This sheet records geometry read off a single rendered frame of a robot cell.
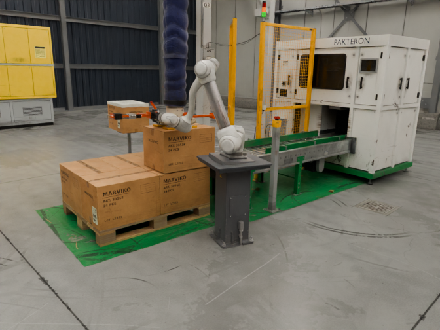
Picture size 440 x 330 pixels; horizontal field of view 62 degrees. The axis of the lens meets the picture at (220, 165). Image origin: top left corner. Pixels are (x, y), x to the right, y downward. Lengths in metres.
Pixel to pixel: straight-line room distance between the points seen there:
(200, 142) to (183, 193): 0.53
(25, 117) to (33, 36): 2.00
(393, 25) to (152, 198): 10.04
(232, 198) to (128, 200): 0.93
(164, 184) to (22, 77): 7.47
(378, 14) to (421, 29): 1.34
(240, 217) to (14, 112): 8.14
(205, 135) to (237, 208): 0.87
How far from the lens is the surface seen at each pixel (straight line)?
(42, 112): 10.74
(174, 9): 3.58
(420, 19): 12.09
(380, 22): 12.49
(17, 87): 10.49
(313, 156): 4.81
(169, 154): 3.46
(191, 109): 3.24
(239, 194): 3.18
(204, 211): 3.89
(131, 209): 3.42
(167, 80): 3.58
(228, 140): 2.84
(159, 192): 3.51
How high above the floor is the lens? 1.50
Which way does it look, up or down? 14 degrees down
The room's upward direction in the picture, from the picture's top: 1 degrees clockwise
